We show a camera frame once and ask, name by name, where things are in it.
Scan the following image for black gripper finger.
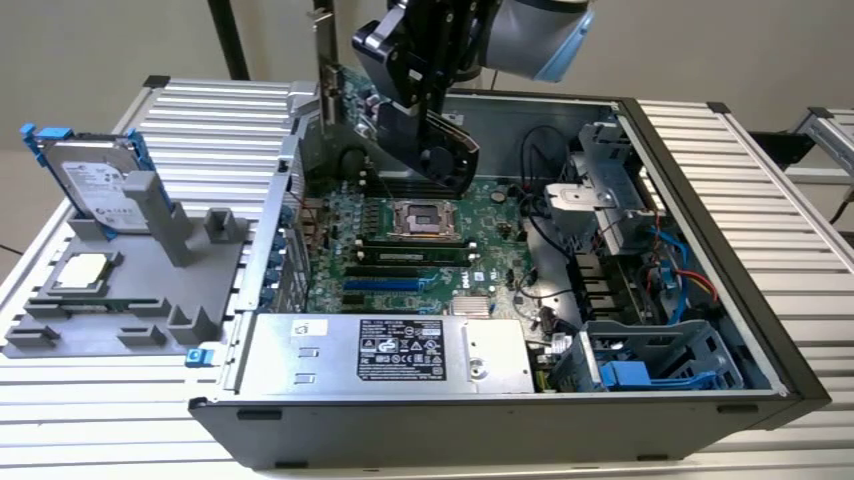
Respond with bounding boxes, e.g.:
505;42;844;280
351;4;437;176
430;0;499;112

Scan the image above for green graphics card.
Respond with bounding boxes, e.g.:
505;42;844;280
307;8;482;199

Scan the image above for black stand pole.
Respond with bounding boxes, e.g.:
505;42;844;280
206;0;252;81

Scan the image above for CPU socket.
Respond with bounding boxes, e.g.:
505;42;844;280
389;198;462;237

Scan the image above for green RAM stick with label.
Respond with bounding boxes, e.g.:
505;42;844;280
363;252;469;264

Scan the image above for green motherboard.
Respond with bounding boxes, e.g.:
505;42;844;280
303;177;535;331

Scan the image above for black expansion slot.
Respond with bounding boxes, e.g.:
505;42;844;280
343;267;422;279

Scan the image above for blue expansion slot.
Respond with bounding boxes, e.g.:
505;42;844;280
343;278;429;292

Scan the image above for silver finned heatsink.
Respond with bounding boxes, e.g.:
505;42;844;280
451;295;497;317

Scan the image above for hard disk in blue carrier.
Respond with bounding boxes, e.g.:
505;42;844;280
19;123;156;236

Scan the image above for grey parts rack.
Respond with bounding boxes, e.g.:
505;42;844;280
0;169;252;359

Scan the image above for silver power supply unit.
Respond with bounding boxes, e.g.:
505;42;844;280
236;313;539;396

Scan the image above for silver CPU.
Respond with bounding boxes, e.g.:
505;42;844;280
50;252;112;292

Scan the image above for grey plastic disk bay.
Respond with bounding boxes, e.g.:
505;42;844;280
577;319;746;394

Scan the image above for blue disk carrier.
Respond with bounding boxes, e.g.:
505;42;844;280
599;360;726;391

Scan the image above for open grey PC case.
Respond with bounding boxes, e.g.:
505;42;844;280
187;82;834;471

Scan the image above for thin black looped wire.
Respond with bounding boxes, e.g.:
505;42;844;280
517;124;573;201

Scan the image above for silver metal drive bracket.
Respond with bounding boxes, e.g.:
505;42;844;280
543;122;669;256

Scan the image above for black plastic bracket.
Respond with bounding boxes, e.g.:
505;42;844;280
565;249;642;324

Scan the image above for blue data wire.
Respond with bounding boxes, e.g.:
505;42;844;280
645;224;699;326

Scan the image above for red power wire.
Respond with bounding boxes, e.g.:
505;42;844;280
677;269;721;304

